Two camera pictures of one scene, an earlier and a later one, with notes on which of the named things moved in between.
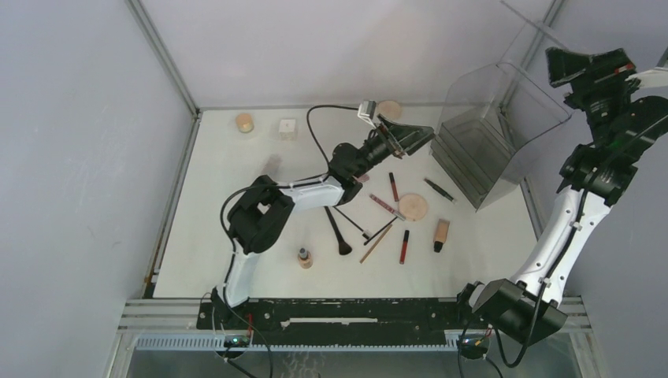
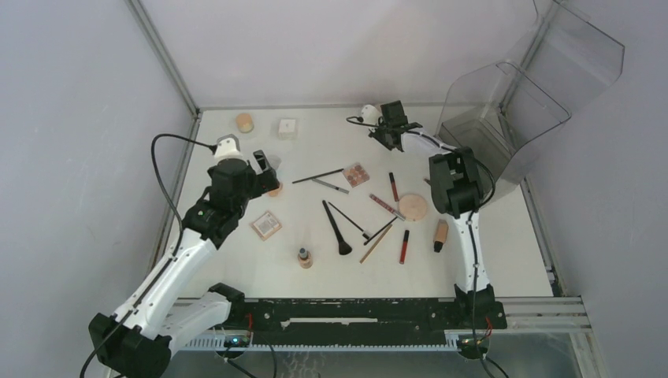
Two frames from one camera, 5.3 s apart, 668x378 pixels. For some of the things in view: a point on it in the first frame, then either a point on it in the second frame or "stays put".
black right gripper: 591,74 -> 376,135
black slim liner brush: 366,242 stays put
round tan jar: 245,123 stays put
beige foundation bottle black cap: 440,235 stays put
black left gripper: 407,137 -> 266,179
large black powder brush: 344,248 stays put
